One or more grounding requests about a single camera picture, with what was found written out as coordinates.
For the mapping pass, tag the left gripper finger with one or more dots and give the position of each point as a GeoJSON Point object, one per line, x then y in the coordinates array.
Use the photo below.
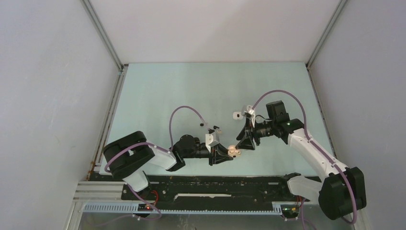
{"type": "Point", "coordinates": [221, 150]}
{"type": "Point", "coordinates": [217, 159]}

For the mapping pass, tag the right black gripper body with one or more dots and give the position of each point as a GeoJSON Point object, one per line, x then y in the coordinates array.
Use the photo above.
{"type": "Point", "coordinates": [255, 132]}

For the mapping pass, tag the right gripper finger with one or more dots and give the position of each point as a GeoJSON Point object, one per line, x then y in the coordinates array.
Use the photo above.
{"type": "Point", "coordinates": [246, 143]}
{"type": "Point", "coordinates": [245, 133]}

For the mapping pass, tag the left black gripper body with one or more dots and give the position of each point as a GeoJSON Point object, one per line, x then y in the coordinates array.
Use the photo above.
{"type": "Point", "coordinates": [213, 150]}

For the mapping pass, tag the beige earbud charging case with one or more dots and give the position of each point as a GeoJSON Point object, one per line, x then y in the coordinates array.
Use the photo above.
{"type": "Point", "coordinates": [233, 151]}

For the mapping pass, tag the white earbud charging case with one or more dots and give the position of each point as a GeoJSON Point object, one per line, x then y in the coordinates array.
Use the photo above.
{"type": "Point", "coordinates": [237, 116]}

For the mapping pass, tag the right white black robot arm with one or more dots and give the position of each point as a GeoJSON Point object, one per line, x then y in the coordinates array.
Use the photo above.
{"type": "Point", "coordinates": [340, 191]}

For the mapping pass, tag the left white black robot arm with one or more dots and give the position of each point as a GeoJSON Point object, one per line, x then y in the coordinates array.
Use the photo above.
{"type": "Point", "coordinates": [126, 156]}

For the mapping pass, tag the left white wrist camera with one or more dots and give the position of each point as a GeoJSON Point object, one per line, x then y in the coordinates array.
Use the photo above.
{"type": "Point", "coordinates": [211, 139]}

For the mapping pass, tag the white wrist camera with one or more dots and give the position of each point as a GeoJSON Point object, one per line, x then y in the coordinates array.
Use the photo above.
{"type": "Point", "coordinates": [249, 112]}
{"type": "Point", "coordinates": [211, 139]}

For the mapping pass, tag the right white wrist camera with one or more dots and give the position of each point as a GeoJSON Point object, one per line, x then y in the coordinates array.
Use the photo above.
{"type": "Point", "coordinates": [249, 112]}

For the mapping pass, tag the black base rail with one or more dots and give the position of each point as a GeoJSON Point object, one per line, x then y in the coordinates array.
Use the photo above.
{"type": "Point", "coordinates": [218, 192]}

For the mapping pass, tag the grey cable duct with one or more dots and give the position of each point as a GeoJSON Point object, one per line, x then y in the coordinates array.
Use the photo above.
{"type": "Point", "coordinates": [140, 208]}

